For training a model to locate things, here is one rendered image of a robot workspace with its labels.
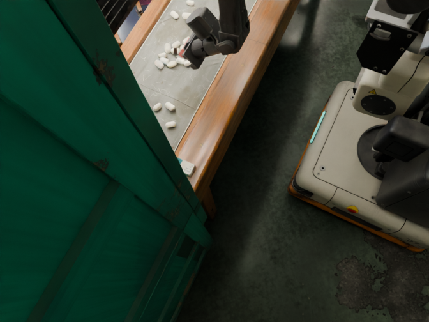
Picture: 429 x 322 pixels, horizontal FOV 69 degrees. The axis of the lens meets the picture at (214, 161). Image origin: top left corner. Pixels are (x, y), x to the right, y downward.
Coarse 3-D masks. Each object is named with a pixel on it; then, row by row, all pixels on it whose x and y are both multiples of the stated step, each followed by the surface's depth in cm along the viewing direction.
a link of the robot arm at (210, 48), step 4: (208, 36) 83; (212, 36) 82; (204, 40) 86; (208, 40) 85; (212, 40) 84; (204, 44) 86; (208, 44) 85; (212, 44) 84; (204, 48) 87; (208, 48) 86; (212, 48) 85; (216, 48) 84; (208, 52) 87; (212, 52) 87; (216, 52) 86; (220, 52) 86
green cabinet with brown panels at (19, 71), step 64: (0, 0) 16; (64, 0) 19; (0, 64) 17; (64, 64) 21; (0, 128) 20; (64, 128) 24; (128, 128) 32; (0, 192) 22; (64, 192) 29; (128, 192) 39; (192, 192) 70; (0, 256) 25; (64, 256) 34; (128, 256) 53; (0, 320) 28; (64, 320) 40; (128, 320) 66
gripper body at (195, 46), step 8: (192, 40) 91; (200, 40) 88; (192, 48) 91; (200, 48) 88; (184, 56) 90; (192, 56) 92; (200, 56) 91; (208, 56) 90; (192, 64) 92; (200, 64) 94
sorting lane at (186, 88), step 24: (192, 0) 117; (216, 0) 116; (168, 24) 114; (144, 48) 111; (144, 72) 108; (168, 72) 107; (192, 72) 106; (216, 72) 106; (168, 96) 104; (192, 96) 103; (168, 120) 101
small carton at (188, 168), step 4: (180, 160) 91; (184, 160) 91; (184, 164) 91; (188, 164) 90; (192, 164) 90; (184, 168) 90; (188, 168) 90; (192, 168) 90; (184, 172) 90; (188, 172) 90; (192, 172) 91
